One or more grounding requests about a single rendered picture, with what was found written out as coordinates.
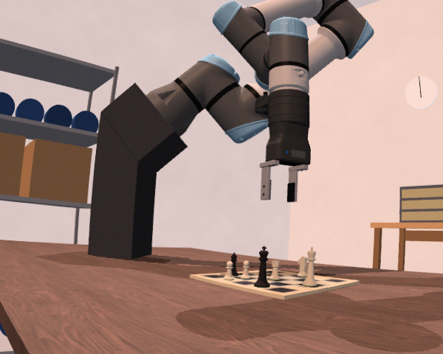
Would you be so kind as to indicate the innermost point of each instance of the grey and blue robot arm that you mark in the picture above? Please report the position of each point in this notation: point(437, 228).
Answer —
point(212, 83)

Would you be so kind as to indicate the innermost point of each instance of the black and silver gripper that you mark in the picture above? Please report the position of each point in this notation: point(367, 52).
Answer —
point(287, 107)

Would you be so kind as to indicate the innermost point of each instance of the white chess piece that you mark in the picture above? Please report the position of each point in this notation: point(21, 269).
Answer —
point(303, 266)
point(310, 280)

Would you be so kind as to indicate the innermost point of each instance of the white pawn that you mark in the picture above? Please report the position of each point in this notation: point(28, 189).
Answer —
point(245, 274)
point(229, 275)

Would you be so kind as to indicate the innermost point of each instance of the white chess rook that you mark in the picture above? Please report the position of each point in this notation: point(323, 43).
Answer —
point(275, 265)

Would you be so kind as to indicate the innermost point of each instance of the cream and black chessboard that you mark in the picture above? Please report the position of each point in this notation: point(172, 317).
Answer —
point(288, 287)

